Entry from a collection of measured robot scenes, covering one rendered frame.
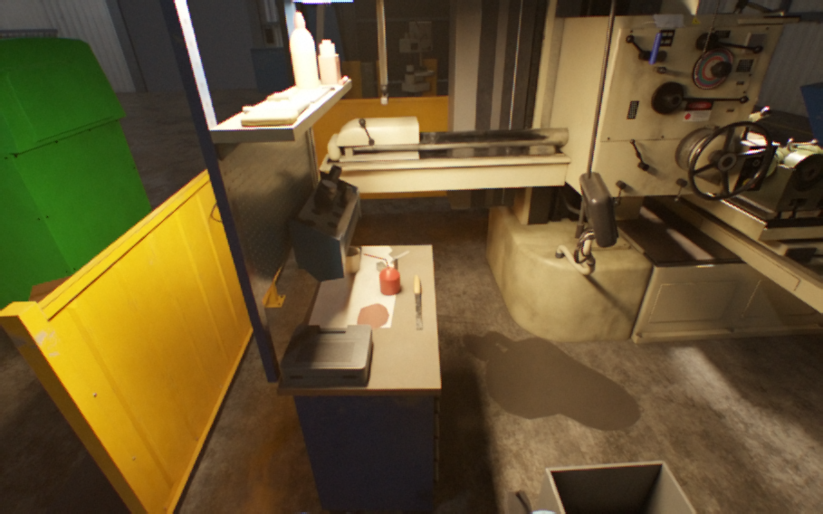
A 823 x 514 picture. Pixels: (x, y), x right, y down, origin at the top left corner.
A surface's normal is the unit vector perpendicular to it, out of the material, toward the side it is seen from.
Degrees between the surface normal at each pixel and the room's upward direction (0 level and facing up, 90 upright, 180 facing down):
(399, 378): 0
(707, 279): 90
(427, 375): 0
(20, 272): 90
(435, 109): 90
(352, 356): 0
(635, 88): 90
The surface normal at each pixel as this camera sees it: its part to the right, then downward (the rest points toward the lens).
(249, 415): -0.02, -0.86
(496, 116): 0.04, 0.50
